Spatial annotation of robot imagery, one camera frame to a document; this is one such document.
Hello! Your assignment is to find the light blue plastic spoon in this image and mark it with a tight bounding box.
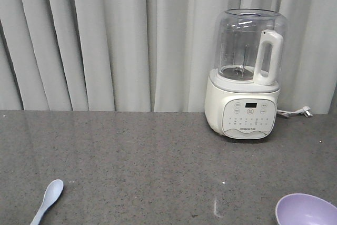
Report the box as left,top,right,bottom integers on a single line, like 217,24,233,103
30,179,64,225

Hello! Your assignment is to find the purple plastic bowl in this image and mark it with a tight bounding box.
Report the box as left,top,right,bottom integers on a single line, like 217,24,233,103
275,193,336,224

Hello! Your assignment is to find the white blender with clear jar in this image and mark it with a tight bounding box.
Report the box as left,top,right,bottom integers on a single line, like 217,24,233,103
204,8,287,140

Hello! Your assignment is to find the grey pleated curtain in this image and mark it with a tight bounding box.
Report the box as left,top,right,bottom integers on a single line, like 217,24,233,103
1,0,336,114

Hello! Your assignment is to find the white blender power cable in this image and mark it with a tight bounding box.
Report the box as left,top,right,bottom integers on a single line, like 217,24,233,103
276,105,313,119

